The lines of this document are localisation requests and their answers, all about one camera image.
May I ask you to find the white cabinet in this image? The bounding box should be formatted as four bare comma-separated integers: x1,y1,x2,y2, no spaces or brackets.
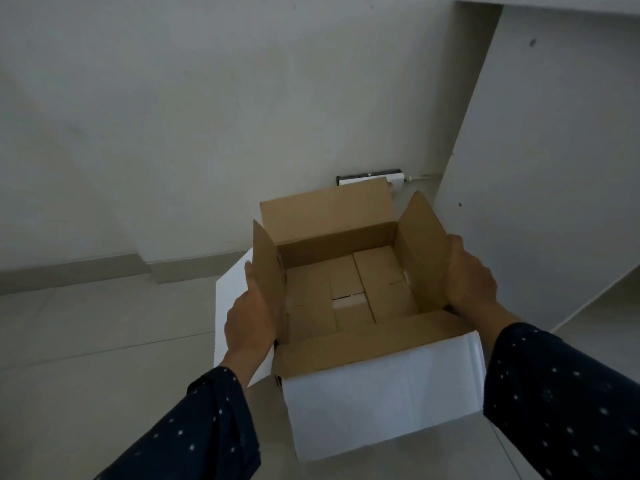
433,0,640,333

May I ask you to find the person's right hand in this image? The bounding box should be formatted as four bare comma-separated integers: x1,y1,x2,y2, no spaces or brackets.
444,235,501,321

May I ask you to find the white power strip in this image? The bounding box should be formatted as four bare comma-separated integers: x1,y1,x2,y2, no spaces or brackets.
336,169,405,188

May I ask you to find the person's right forearm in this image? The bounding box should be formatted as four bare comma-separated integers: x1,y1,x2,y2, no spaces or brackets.
462,301,640,480

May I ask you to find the person's left hand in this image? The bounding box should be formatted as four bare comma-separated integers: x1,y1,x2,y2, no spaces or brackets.
223,261,281,369

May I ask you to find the white cardboard box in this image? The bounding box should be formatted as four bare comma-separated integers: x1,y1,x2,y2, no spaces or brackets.
214,177,487,463

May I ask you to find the person's left forearm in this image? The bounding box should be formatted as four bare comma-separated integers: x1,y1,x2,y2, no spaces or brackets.
95,340,277,480

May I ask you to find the grey skirting board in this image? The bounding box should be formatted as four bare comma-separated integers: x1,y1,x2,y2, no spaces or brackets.
0,251,247,296

